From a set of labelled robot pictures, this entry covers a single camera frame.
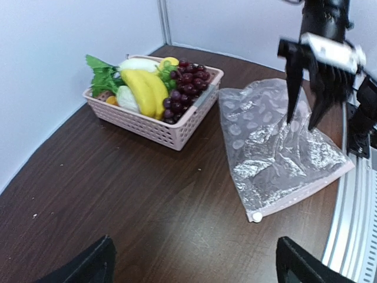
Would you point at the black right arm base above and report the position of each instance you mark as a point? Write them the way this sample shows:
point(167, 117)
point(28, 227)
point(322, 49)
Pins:
point(358, 127)

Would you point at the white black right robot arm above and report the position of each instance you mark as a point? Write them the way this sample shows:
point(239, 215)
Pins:
point(366, 109)

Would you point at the right aluminium frame post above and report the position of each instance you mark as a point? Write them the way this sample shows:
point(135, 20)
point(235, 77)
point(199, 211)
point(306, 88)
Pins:
point(164, 21)

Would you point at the aluminium front rail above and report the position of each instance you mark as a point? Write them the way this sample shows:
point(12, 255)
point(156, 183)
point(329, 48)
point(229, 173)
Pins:
point(351, 244)

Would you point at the clear zip top bag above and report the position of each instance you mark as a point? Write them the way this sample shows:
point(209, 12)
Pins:
point(275, 163)

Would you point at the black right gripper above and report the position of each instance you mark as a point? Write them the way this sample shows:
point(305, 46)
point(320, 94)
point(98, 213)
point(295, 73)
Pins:
point(330, 85)

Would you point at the dark red grape bunch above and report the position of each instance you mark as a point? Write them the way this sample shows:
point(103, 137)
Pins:
point(193, 79)

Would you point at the green grape bunch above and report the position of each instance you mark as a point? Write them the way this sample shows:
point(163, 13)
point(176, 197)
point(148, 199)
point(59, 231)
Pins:
point(168, 76)

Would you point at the yellow banana bunch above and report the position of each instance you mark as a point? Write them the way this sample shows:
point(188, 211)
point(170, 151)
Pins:
point(149, 91)

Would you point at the pink plastic basket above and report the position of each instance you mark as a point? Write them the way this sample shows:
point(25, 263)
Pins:
point(174, 136)

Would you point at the small orange fruit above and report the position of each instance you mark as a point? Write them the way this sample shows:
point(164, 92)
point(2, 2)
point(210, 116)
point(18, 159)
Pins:
point(112, 100)

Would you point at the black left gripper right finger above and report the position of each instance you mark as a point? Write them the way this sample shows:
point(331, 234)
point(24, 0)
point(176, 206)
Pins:
point(295, 264)

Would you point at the small napa cabbage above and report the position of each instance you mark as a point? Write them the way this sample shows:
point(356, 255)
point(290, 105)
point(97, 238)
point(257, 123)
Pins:
point(126, 100)

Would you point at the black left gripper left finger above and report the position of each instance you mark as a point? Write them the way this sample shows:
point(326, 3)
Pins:
point(94, 264)

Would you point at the green leafy vegetable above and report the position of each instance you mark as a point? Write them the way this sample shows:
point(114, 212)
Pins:
point(106, 77)

